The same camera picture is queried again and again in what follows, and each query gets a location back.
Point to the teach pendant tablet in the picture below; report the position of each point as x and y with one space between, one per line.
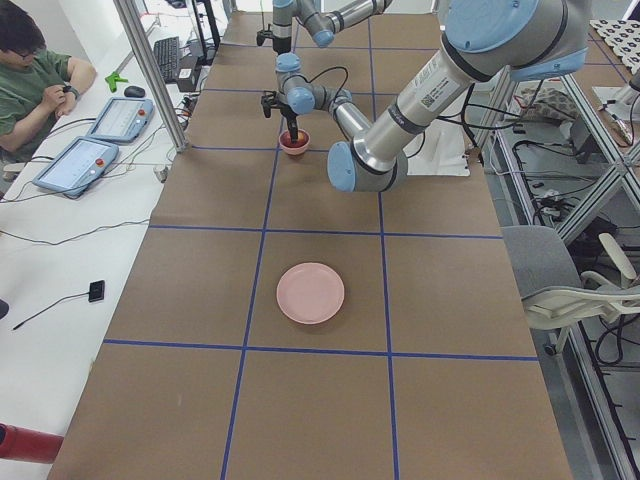
78 166
122 120

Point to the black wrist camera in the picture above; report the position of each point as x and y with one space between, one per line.
262 36
269 101

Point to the pink bowl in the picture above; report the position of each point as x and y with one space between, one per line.
296 151

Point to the pink plate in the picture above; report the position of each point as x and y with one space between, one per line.
310 293

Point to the seated person green shirt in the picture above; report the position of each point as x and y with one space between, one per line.
38 86

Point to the black computer mouse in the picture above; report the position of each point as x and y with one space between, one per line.
134 92

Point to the green plastic clamp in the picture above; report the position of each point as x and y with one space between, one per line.
113 80

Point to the far teach pendant tablet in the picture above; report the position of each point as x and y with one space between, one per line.
122 120

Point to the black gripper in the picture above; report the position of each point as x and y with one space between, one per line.
290 118

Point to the grey office chair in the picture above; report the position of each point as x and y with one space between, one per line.
555 296

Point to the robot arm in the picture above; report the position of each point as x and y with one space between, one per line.
536 40
321 27

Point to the aluminium column left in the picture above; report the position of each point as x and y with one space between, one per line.
142 50

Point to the small black square puck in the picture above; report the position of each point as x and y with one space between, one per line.
96 291

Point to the aluminium rack frame right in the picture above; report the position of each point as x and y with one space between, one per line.
583 180

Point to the red cylinder object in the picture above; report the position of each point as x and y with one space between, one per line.
26 445

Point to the black keyboard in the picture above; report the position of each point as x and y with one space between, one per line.
166 52

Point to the red apple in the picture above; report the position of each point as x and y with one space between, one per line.
302 140

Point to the near teach pendant tablet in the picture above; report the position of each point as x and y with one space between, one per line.
78 166

